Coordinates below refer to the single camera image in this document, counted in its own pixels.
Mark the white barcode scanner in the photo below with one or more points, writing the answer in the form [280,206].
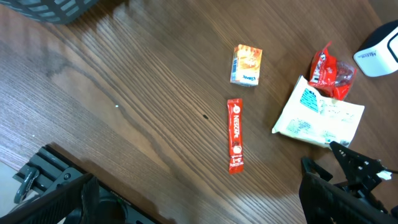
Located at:
[377,56]

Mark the grey plastic mesh basket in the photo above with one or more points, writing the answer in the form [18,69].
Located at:
[52,11]

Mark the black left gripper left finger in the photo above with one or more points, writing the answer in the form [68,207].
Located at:
[78,198]

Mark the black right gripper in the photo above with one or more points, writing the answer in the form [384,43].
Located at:
[360,171]

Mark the white cream snack bag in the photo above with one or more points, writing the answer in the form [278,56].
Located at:
[310,117]

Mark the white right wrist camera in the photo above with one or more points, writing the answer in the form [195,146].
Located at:
[385,174]

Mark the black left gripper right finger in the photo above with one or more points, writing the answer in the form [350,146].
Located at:
[324,203]

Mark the red stick sachet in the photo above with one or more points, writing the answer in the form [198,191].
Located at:
[235,109]

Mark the red candy bag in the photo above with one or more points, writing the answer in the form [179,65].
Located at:
[330,75]

